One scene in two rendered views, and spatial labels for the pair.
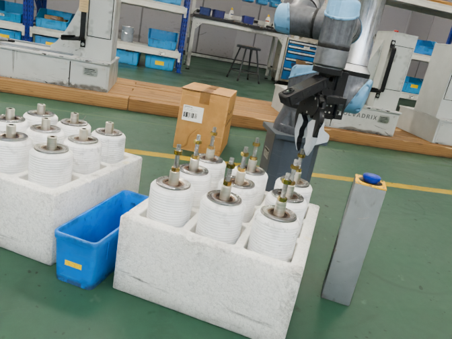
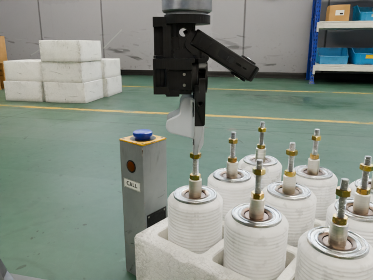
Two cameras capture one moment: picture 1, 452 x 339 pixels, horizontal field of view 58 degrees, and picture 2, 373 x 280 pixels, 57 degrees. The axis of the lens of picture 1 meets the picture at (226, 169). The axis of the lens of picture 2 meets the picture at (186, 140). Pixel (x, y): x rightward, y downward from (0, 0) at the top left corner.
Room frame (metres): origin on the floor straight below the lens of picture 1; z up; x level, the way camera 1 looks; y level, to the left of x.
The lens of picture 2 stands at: (1.51, 0.04, 0.50)
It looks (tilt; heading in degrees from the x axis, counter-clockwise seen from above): 15 degrees down; 205
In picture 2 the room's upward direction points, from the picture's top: straight up
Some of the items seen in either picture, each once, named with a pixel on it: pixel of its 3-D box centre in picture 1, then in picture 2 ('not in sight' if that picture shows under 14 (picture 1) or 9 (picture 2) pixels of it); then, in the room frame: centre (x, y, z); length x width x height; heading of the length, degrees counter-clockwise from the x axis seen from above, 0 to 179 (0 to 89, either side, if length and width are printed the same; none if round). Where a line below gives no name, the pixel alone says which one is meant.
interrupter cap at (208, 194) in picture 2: (294, 181); (195, 194); (1.01, -0.18, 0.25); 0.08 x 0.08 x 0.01
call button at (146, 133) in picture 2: (370, 179); (142, 135); (0.92, -0.34, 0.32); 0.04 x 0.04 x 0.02
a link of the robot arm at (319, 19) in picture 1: (338, 27); not in sight; (1.11, -0.21, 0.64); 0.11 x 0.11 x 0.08; 69
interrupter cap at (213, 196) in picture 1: (224, 198); (312, 172); (0.81, -0.01, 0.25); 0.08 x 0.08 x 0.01
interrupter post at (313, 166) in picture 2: (225, 192); (313, 166); (0.81, -0.01, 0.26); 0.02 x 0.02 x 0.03
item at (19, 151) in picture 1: (10, 171); not in sight; (0.94, 0.52, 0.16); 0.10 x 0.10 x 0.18
